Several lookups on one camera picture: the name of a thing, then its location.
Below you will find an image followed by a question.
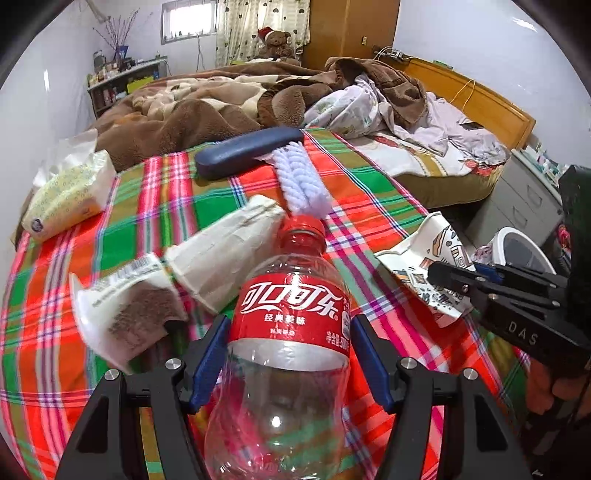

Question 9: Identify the brown teddy bear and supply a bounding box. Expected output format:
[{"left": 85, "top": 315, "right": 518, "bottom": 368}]
[{"left": 254, "top": 27, "right": 301, "bottom": 63}]

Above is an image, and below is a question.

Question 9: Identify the heart patterned curtain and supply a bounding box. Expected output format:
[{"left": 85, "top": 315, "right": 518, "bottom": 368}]
[{"left": 215, "top": 0, "right": 312, "bottom": 68}]

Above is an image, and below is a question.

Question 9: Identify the grey drawer cabinet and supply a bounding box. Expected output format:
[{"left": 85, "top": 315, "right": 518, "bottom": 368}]
[{"left": 464, "top": 148, "right": 566, "bottom": 252}]

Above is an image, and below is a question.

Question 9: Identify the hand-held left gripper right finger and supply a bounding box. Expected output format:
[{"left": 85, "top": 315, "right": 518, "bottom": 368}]
[{"left": 351, "top": 314, "right": 532, "bottom": 480}]

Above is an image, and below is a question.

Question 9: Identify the white floral quilt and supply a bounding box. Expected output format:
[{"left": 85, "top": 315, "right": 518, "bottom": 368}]
[{"left": 302, "top": 74, "right": 511, "bottom": 164}]

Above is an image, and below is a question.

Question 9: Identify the red green plaid cloth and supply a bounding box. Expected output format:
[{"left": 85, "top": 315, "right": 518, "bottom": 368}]
[{"left": 0, "top": 127, "right": 532, "bottom": 480}]

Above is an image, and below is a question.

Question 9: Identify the white ribbed paper cup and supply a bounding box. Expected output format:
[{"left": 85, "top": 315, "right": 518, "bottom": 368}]
[{"left": 165, "top": 194, "right": 298, "bottom": 317}]

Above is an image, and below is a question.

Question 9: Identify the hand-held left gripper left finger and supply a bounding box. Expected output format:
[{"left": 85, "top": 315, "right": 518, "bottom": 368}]
[{"left": 55, "top": 314, "right": 232, "bottom": 480}]

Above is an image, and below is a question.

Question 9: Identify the dark blue glasses case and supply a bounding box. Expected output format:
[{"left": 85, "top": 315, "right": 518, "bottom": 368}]
[{"left": 194, "top": 128, "right": 304, "bottom": 182}]

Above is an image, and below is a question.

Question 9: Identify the shelf with bottles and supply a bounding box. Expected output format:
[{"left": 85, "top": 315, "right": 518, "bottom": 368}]
[{"left": 87, "top": 58, "right": 169, "bottom": 118}]

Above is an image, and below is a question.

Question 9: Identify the wooden wardrobe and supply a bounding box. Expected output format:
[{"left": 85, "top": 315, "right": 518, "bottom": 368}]
[{"left": 302, "top": 0, "right": 402, "bottom": 70}]

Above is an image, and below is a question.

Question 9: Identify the white round waste bin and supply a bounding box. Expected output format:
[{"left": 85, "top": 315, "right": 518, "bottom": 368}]
[{"left": 471, "top": 226, "right": 557, "bottom": 278}]

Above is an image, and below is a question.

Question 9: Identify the vase with dry branches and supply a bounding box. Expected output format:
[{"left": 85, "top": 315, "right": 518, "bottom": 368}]
[{"left": 92, "top": 9, "right": 141, "bottom": 65}]

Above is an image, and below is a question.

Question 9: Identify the printed paper bag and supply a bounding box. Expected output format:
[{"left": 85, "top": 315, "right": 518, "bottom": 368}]
[{"left": 375, "top": 211, "right": 478, "bottom": 328}]

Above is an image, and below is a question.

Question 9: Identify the bed with floral sheet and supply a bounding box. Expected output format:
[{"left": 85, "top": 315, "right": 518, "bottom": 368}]
[{"left": 369, "top": 131, "right": 509, "bottom": 210}]

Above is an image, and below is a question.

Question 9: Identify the wooden headboard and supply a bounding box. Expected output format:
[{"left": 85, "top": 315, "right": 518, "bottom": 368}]
[{"left": 402, "top": 55, "right": 537, "bottom": 151}]

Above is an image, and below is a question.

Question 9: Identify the small window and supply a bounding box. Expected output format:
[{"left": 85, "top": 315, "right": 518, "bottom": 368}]
[{"left": 159, "top": 0, "right": 220, "bottom": 45}]

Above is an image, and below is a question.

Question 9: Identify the clear plastic bottle red label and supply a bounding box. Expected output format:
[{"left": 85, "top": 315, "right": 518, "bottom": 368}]
[{"left": 203, "top": 215, "right": 354, "bottom": 480}]

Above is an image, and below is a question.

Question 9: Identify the power strip with plugs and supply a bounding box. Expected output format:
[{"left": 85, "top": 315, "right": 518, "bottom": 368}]
[{"left": 372, "top": 45, "right": 411, "bottom": 62}]

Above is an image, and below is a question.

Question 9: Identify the yellow tissue pack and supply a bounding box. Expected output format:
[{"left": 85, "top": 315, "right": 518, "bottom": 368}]
[{"left": 21, "top": 129, "right": 118, "bottom": 243}]

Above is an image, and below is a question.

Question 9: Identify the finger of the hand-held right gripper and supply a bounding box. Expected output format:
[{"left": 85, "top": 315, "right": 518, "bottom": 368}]
[
  {"left": 475, "top": 262, "right": 571, "bottom": 289},
  {"left": 427, "top": 261, "right": 555, "bottom": 319}
]

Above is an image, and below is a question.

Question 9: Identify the brown plush blanket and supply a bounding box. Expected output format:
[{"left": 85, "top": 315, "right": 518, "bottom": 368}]
[{"left": 95, "top": 56, "right": 428, "bottom": 174}]

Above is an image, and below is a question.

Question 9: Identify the person's right hand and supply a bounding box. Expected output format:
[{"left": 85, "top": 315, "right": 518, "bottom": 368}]
[{"left": 526, "top": 357, "right": 591, "bottom": 416}]

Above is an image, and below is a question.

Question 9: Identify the white bristle brush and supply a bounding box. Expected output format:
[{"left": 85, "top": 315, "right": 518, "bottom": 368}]
[{"left": 256, "top": 141, "right": 331, "bottom": 217}]

